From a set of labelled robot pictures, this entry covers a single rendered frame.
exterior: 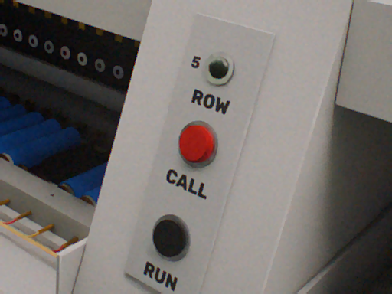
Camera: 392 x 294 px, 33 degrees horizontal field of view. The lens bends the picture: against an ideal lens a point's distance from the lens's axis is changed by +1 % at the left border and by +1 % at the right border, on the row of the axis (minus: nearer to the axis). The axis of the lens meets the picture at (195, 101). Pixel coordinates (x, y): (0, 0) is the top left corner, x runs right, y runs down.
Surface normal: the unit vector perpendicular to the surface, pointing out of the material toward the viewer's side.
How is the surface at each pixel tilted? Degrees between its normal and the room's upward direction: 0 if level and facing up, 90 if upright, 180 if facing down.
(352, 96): 108
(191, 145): 90
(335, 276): 90
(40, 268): 18
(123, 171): 90
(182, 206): 90
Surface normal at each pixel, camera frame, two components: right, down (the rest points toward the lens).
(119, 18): -0.60, 0.24
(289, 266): 0.79, 0.29
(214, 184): -0.55, -0.05
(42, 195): 0.09, -0.93
